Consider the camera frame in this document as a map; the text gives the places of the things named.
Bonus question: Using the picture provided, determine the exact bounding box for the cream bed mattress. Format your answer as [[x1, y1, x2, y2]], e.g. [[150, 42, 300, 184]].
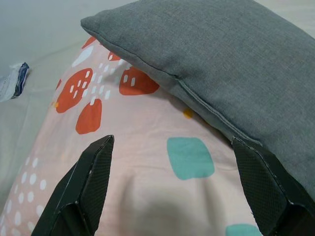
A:
[[0, 0, 315, 205]]

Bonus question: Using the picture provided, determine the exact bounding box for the grey fabric pillow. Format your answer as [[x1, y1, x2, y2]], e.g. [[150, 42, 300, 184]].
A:
[[80, 0, 315, 196]]

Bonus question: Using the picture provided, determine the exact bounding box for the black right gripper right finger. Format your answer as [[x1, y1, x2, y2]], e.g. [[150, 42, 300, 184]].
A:
[[231, 137, 315, 236]]

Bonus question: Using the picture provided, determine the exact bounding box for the pink patterned pillow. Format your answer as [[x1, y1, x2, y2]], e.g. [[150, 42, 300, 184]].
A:
[[0, 36, 264, 236]]

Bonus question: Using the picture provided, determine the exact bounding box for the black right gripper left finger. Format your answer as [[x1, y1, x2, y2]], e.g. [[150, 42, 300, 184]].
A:
[[31, 134, 115, 236]]

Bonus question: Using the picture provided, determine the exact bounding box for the white blue plastic package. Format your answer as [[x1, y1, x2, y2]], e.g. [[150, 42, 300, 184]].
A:
[[0, 61, 31, 103]]

